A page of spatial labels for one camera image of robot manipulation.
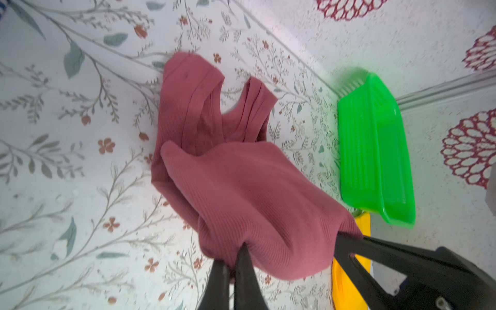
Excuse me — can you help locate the maroon tank top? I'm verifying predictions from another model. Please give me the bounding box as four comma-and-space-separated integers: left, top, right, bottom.
151, 52, 362, 280

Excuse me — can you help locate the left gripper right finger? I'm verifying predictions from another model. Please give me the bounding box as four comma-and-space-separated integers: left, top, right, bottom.
234, 244, 269, 310

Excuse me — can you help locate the yellow cloth bag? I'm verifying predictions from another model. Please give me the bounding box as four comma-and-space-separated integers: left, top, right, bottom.
332, 213, 371, 310

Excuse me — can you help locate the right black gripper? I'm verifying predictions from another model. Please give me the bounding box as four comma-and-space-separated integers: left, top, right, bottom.
334, 232, 495, 309

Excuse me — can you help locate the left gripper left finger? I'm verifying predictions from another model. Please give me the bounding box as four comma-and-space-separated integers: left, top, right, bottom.
197, 260, 231, 310

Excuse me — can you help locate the green plastic basket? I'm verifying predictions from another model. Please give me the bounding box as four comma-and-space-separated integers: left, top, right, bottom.
337, 72, 416, 229

